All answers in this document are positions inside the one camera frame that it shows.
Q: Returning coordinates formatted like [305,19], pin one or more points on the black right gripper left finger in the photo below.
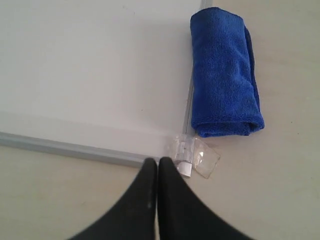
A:
[132,217]

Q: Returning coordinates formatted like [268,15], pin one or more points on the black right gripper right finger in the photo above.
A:
[182,215]

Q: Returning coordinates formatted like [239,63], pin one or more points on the blue microfibre cloth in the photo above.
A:
[225,94]

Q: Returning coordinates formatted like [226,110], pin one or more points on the white board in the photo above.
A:
[104,80]

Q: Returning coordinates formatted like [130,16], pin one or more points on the clear tape front right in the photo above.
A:
[190,153]

